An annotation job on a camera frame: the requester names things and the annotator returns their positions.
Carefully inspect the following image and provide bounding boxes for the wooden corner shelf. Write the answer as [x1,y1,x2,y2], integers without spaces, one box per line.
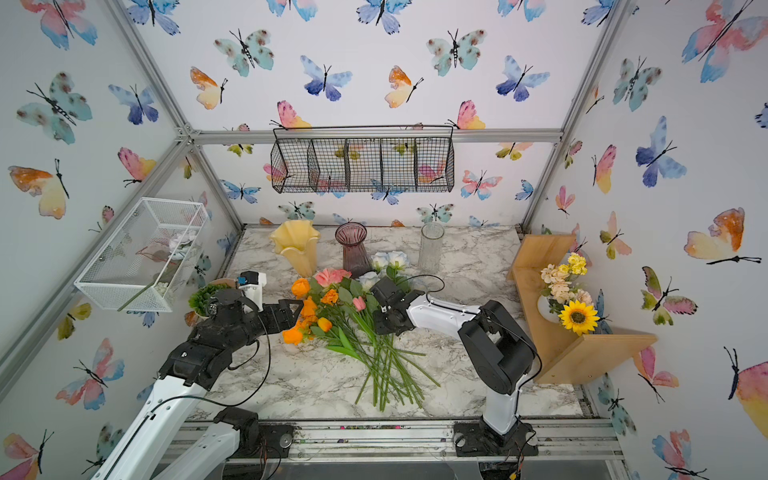
[508,234,657,384]

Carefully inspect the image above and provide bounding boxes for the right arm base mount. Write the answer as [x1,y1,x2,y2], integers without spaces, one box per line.
[453,419,539,458]

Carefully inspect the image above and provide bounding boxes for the orange tulip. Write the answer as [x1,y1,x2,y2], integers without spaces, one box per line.
[317,318,333,332]

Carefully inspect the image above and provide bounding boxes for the white mesh wall basket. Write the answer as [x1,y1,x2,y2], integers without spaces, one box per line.
[74,197,209,313]

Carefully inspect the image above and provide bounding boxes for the orange rose flower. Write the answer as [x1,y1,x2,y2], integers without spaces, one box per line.
[291,278,311,299]

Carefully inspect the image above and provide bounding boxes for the purple glass vase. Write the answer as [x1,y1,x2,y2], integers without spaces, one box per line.
[335,222,372,278]

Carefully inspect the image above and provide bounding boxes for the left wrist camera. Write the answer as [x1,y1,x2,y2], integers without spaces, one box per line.
[237,271,267,310]

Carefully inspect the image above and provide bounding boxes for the clear glass vase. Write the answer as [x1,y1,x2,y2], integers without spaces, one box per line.
[418,222,445,274]

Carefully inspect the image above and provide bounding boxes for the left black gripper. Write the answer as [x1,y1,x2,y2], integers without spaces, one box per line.
[226,297,304,353]

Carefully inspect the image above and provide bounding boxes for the pink tulip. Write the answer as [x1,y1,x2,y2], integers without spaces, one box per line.
[353,296,367,312]

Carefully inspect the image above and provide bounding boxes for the pink rose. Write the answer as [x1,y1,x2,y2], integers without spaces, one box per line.
[314,269,352,289]

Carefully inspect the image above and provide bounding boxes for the sunflower bouquet in vase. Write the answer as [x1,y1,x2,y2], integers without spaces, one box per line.
[537,252,602,336]

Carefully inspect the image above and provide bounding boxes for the black wire wall basket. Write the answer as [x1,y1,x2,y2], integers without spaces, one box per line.
[270,124,455,194]

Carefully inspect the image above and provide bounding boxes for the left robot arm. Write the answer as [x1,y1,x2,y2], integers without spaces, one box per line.
[93,286,301,479]

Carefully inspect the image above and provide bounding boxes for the orange carnation flower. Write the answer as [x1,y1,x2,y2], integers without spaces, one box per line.
[321,289,339,305]

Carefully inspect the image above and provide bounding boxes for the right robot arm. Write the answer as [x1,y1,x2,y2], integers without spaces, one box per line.
[371,278,542,436]

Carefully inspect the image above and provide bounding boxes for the potted green succulent plant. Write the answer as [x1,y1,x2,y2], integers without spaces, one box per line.
[188,278,237,318]

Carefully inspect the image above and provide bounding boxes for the orange ranunculus flower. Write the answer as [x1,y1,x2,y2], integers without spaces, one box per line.
[282,324,304,346]

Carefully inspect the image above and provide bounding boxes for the yellow ruffled vase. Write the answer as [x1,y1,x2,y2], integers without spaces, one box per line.
[270,220,320,278]

